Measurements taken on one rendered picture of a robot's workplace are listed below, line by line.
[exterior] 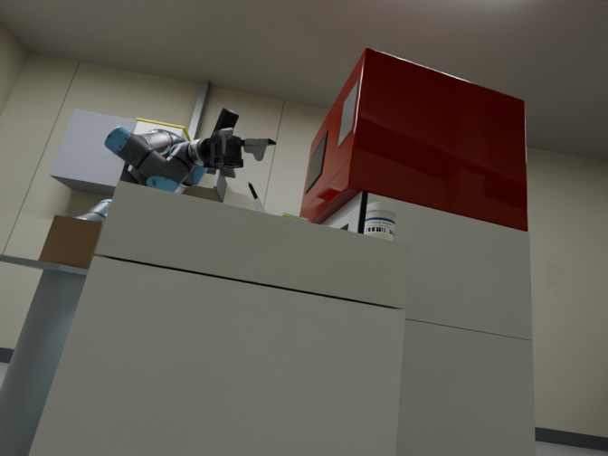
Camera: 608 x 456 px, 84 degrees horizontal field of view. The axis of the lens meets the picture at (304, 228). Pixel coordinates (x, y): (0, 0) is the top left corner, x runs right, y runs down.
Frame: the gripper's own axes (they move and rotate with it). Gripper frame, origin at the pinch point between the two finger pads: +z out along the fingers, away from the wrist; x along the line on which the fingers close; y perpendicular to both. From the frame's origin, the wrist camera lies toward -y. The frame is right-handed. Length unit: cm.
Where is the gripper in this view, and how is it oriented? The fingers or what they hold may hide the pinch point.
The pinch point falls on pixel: (256, 134)
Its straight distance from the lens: 88.9
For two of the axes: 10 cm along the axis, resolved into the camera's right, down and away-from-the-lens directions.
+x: -6.2, 0.1, -7.8
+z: 7.8, 0.4, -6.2
